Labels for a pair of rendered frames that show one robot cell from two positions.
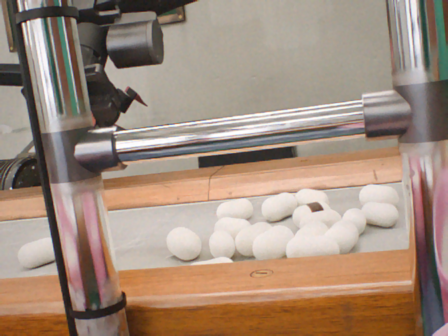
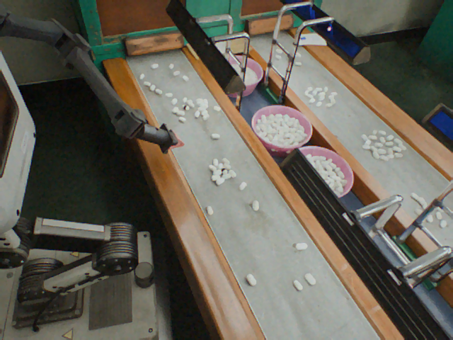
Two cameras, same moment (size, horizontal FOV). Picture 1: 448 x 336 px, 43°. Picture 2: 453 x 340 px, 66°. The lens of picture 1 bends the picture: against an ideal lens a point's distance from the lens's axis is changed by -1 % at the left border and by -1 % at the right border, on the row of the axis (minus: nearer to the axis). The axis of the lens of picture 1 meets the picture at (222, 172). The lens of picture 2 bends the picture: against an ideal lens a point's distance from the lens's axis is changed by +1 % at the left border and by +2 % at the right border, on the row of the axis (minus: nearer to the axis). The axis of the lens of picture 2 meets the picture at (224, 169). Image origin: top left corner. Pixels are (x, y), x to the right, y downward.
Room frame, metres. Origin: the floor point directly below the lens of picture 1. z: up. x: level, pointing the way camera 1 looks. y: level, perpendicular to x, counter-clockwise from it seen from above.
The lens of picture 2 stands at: (1.13, 0.96, 1.77)
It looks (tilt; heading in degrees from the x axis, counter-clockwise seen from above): 49 degrees down; 227
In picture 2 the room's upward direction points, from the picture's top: 7 degrees clockwise
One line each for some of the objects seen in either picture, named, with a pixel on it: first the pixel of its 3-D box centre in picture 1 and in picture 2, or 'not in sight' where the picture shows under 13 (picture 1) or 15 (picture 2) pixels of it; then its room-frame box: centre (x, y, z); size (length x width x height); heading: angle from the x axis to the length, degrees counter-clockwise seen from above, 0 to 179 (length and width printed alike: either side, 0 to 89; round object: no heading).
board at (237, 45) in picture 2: not in sight; (219, 47); (0.03, -0.37, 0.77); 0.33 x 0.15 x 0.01; 167
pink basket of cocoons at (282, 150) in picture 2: not in sight; (279, 132); (0.18, 0.28, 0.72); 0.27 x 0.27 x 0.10
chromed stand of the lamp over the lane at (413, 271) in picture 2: not in sight; (364, 271); (0.52, 0.92, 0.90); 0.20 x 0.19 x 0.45; 77
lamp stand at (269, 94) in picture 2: not in sight; (294, 58); (-0.08, 0.06, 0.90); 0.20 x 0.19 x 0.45; 77
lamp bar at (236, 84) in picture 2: not in sight; (201, 38); (0.39, -0.05, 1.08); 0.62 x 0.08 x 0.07; 77
